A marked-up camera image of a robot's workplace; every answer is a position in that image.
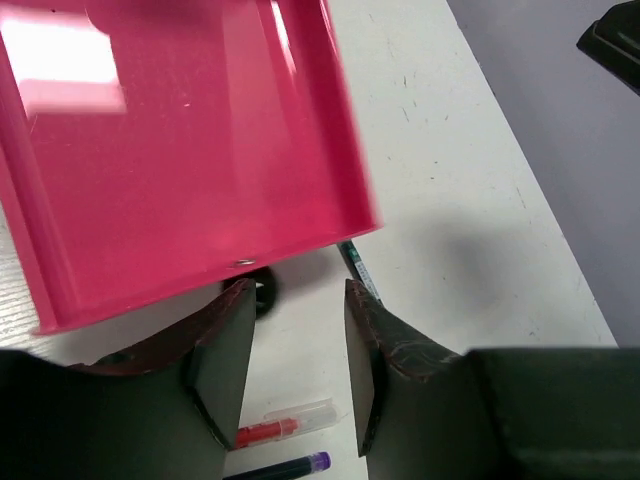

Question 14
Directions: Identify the purple pen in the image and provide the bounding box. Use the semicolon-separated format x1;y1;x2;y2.
224;452;331;480

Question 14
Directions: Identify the pink drawer black knob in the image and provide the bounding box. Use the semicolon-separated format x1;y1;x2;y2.
1;1;379;334

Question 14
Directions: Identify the red pen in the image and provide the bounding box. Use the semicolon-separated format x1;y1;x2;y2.
234;399;339;450

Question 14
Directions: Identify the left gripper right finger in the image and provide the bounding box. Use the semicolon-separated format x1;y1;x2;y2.
344;280;639;479

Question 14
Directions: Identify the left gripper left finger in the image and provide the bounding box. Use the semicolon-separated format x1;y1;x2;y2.
1;280;256;479

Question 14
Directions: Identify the green pen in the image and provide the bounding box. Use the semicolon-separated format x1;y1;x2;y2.
337;240;382;303

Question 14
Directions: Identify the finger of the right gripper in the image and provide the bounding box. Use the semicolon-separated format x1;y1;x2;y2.
576;0;640;94

